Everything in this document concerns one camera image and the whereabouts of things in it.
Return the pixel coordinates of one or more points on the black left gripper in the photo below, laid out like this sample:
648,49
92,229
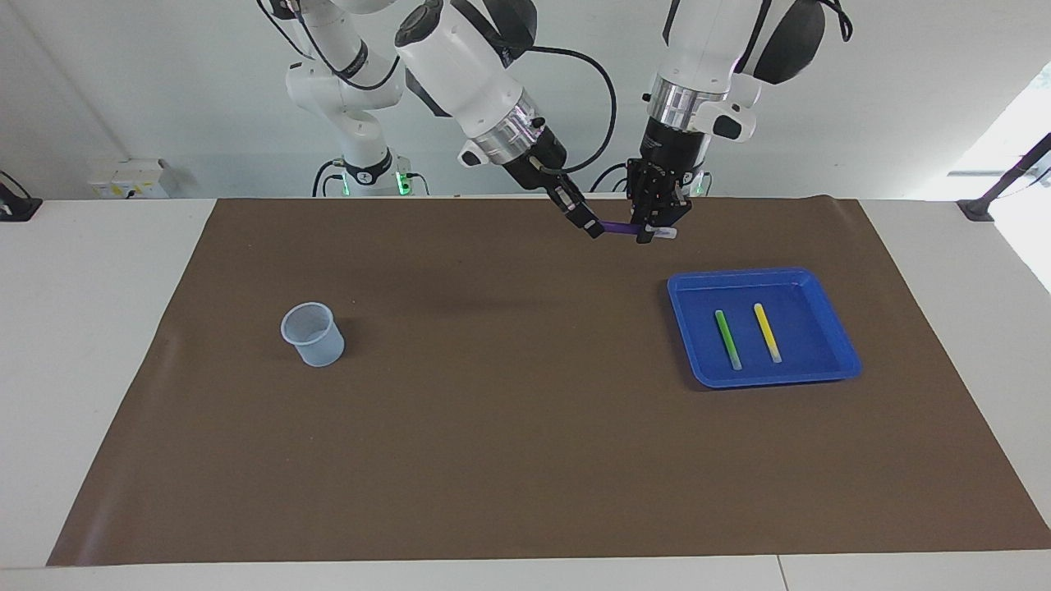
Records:
669,152

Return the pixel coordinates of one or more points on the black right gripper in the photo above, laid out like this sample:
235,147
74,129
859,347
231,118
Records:
538,164

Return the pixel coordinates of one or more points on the purple pen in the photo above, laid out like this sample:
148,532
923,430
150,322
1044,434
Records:
620,229

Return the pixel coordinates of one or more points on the green pen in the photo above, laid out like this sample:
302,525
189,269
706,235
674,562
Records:
727,338

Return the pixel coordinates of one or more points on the yellow pen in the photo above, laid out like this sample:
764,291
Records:
768,332

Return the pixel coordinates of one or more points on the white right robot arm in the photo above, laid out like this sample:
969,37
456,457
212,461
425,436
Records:
460,66

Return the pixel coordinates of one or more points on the blue plastic tray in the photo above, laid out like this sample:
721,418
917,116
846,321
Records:
813,336

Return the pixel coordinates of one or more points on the brown table mat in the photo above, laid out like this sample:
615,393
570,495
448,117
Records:
525,460

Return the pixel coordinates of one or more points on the translucent plastic cup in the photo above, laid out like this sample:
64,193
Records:
322,355

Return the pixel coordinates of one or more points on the black clamped stand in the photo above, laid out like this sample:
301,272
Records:
977,209

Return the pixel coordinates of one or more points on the black table clamp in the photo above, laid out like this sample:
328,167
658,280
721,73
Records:
16,209

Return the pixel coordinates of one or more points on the white wall socket box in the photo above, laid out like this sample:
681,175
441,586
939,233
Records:
127,179

